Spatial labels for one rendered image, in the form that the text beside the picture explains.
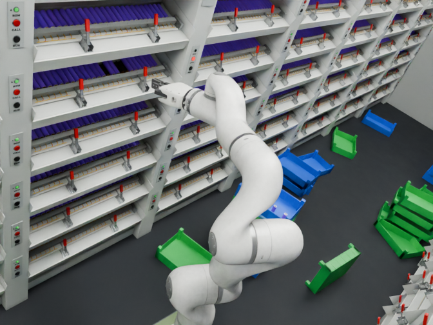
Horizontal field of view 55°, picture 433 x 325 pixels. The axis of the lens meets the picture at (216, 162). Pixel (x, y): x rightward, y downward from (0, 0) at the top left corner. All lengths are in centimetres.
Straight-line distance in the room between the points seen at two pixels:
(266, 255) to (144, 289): 126
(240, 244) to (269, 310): 139
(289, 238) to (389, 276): 195
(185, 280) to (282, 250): 39
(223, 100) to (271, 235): 39
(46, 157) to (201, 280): 68
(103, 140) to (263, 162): 86
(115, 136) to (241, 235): 90
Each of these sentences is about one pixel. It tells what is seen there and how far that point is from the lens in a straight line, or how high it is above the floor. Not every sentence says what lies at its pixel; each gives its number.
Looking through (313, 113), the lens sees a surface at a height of 36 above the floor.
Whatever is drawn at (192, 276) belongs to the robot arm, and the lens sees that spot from 125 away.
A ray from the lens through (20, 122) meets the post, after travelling 135.
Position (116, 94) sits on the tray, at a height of 96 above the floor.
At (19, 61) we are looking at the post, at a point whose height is 116.
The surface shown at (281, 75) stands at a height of 79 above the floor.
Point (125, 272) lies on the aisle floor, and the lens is 217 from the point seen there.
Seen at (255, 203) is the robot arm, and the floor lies 119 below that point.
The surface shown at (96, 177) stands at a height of 56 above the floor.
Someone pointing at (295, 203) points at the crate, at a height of 43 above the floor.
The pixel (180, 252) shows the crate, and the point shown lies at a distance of 230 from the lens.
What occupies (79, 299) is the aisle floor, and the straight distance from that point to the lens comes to 207.
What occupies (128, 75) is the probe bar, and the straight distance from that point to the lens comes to 159.
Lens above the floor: 176
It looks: 37 degrees down
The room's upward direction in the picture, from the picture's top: 21 degrees clockwise
